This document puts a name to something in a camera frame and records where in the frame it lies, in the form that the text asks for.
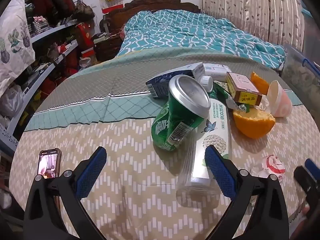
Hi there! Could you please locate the beige leaf print curtain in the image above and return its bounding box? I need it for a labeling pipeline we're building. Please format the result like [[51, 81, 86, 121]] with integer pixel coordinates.
[[199, 0, 307, 53]]

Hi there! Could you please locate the brown yellow small box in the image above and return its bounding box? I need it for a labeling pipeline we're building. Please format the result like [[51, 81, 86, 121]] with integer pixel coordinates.
[[226, 72, 263, 107]]

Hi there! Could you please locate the crushed green drink can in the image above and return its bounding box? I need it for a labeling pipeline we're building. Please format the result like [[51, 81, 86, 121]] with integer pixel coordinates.
[[151, 74, 212, 152]]

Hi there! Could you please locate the blue white drink carton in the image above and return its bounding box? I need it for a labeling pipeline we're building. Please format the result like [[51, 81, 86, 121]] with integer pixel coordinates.
[[146, 62, 205, 99]]

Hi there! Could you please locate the teal patterned quilt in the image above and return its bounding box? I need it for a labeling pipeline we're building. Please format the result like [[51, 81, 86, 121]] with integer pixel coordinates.
[[116, 9, 287, 69]]

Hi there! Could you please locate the large orange peel half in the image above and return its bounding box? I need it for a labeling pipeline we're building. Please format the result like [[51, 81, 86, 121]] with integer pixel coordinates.
[[232, 107, 276, 140]]

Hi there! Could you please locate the white cardboard box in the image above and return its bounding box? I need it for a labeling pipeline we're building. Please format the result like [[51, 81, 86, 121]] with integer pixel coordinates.
[[203, 63, 232, 82]]

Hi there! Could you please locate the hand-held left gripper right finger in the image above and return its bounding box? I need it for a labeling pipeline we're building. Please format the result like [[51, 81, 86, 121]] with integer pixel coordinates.
[[204, 144, 290, 240]]

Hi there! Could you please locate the grey metal shelf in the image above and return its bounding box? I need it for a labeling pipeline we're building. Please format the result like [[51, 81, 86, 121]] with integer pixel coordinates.
[[0, 20, 80, 153]]

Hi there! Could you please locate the clear plastic storage box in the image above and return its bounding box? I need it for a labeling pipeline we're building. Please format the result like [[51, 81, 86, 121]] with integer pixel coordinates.
[[281, 44, 320, 98]]

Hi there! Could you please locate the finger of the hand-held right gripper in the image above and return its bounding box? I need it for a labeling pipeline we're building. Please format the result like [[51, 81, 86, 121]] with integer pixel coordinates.
[[293, 166, 318, 207], [304, 158, 320, 180]]

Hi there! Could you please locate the small orange peel piece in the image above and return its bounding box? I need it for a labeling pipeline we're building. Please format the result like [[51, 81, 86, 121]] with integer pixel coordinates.
[[250, 72, 270, 95]]

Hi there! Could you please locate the red gift bag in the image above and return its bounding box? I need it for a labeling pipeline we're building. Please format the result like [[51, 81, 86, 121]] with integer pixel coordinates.
[[75, 22, 94, 53]]

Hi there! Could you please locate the white plant print cloth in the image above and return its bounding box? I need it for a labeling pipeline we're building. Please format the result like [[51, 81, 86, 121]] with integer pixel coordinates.
[[0, 0, 35, 98]]

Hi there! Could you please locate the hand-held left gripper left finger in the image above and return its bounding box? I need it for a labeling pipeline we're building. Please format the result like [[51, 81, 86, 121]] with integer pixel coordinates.
[[24, 146, 108, 240]]

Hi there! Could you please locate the crumpled red white wrapper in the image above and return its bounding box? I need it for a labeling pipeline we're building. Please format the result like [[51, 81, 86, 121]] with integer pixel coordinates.
[[250, 154, 286, 183]]

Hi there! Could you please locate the pink white plastic cup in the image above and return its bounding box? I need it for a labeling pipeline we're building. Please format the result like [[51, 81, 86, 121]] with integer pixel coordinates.
[[265, 80, 293, 118]]

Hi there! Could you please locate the dark wooden nightstand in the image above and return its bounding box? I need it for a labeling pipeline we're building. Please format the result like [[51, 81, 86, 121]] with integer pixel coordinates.
[[92, 32, 124, 62]]

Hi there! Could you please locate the dark wooden headboard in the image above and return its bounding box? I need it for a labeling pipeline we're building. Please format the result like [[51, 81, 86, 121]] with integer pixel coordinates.
[[99, 0, 202, 34]]

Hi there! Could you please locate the smartphone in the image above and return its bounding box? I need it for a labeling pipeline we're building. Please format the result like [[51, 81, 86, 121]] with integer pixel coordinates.
[[37, 148, 62, 180]]

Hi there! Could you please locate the clear plastic tea bottle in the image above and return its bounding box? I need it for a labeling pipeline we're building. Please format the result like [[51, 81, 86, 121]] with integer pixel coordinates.
[[176, 76, 232, 202]]

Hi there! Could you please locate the brown woven bag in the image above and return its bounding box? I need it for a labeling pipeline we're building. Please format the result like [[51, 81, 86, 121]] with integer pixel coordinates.
[[74, 0, 95, 23]]

